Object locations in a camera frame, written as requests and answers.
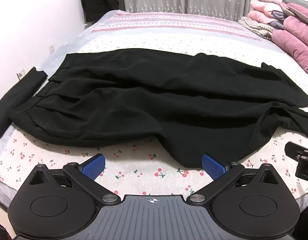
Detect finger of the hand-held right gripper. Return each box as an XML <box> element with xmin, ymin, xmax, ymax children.
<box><xmin>285</xmin><ymin>141</ymin><xmax>308</xmax><ymax>161</ymax></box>
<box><xmin>295</xmin><ymin>156</ymin><xmax>308</xmax><ymax>180</ymax></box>

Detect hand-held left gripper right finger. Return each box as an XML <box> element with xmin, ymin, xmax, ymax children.
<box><xmin>186</xmin><ymin>153</ymin><xmax>280</xmax><ymax>203</ymax></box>

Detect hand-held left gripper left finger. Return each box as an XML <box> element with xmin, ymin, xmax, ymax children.
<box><xmin>28</xmin><ymin>153</ymin><xmax>120</xmax><ymax>203</ymax></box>

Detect black pants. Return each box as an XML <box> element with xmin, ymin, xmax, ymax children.
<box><xmin>10</xmin><ymin>48</ymin><xmax>308</xmax><ymax>168</ymax></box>

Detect folded black cloth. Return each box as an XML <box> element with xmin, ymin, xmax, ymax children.
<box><xmin>0</xmin><ymin>67</ymin><xmax>48</xmax><ymax>139</ymax></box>

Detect folded mauve pink quilt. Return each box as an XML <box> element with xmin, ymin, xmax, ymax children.
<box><xmin>271</xmin><ymin>3</ymin><xmax>308</xmax><ymax>78</ymax></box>

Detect grey white striped cloth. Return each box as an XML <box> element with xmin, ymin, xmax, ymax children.
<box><xmin>238</xmin><ymin>16</ymin><xmax>276</xmax><ymax>41</ymax></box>

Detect grey blue folded garment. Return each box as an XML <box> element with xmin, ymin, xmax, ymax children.
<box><xmin>267</xmin><ymin>10</ymin><xmax>286</xmax><ymax>30</ymax></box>

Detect light pink folded garment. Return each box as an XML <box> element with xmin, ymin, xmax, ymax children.
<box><xmin>247</xmin><ymin>0</ymin><xmax>290</xmax><ymax>28</ymax></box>

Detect pink striped blanket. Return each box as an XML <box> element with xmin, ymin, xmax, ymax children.
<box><xmin>91</xmin><ymin>10</ymin><xmax>263</xmax><ymax>42</ymax></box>

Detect dark hanging jacket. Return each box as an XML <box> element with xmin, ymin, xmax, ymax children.
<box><xmin>80</xmin><ymin>0</ymin><xmax>125</xmax><ymax>23</ymax></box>

